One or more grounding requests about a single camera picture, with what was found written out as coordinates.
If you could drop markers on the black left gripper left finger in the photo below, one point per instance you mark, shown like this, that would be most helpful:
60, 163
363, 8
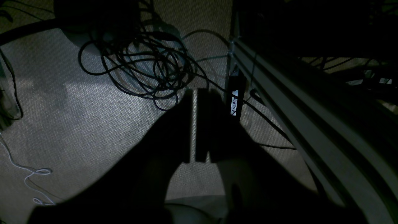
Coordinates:
133, 191

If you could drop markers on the aluminium table frame rail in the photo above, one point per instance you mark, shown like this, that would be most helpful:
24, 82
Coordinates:
348, 140

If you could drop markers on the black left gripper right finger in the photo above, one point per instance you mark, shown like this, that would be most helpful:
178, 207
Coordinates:
258, 189

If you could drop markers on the black labelled power strip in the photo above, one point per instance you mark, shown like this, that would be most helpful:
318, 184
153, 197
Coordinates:
236, 85

